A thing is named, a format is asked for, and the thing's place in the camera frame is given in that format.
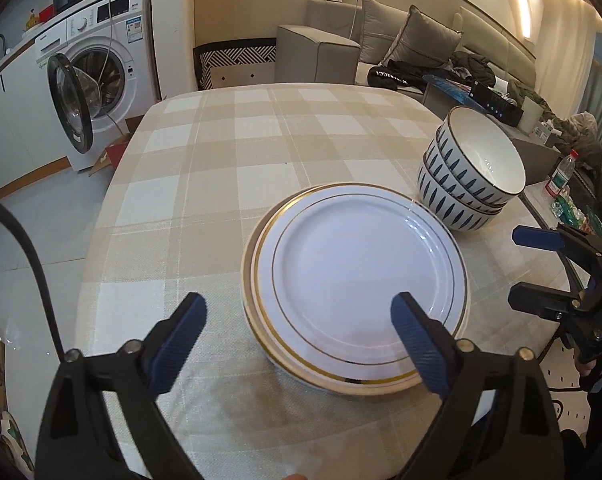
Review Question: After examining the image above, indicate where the white bowl blue leaf pattern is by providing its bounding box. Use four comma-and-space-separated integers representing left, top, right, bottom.
435, 106, 526, 198
426, 130, 519, 207
420, 150, 511, 217
416, 165, 503, 232

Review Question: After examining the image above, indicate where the dark jacket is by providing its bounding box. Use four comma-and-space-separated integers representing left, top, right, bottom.
448, 52, 497, 86

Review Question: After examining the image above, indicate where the green snack packet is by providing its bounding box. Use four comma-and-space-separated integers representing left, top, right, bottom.
552, 195, 589, 226

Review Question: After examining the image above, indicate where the beige checked tablecloth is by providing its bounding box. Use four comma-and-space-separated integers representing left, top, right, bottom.
1, 82, 582, 480

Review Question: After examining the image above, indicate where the white tissue pack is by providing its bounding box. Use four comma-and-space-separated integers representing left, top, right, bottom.
531, 122, 562, 149

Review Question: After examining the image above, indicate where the grey clothing heap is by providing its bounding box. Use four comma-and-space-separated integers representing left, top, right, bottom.
561, 111, 602, 161

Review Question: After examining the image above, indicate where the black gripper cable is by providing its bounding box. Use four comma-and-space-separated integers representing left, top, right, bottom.
0, 194, 66, 358

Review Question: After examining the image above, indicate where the black cardboard box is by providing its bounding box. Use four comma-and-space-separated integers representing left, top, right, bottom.
468, 81, 524, 126

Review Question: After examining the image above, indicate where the grey throw pillow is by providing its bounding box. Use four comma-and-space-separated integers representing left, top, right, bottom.
358, 0, 412, 63
381, 5, 463, 68

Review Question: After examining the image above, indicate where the green patterned cloth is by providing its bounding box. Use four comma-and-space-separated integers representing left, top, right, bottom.
0, 410, 38, 480

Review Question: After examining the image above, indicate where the white washing machine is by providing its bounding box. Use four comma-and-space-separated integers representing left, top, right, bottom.
33, 0, 162, 173

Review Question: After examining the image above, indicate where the white plate gold rim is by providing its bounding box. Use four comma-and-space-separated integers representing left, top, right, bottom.
253, 183, 470, 385
246, 190, 470, 392
241, 230, 432, 397

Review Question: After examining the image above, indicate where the red cap water bottle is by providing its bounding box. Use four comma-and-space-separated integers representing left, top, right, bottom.
545, 149, 580, 198

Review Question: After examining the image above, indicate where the red cardboard box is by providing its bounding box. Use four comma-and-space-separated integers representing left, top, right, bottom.
87, 132, 132, 178

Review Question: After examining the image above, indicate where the white kitchen base cabinet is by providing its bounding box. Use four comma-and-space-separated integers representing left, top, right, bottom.
0, 40, 74, 201

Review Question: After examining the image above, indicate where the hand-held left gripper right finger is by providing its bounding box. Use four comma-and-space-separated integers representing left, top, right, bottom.
390, 291, 567, 480

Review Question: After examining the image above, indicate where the black printed garment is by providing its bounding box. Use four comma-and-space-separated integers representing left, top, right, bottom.
366, 60, 452, 89

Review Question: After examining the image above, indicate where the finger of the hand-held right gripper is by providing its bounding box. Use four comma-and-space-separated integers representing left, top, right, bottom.
512, 224, 602, 272
508, 280, 602, 324

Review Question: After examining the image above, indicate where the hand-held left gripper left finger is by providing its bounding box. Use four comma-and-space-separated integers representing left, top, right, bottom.
35, 292, 208, 480

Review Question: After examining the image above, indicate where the grey sofa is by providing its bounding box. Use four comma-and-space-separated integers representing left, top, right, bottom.
276, 0, 537, 106

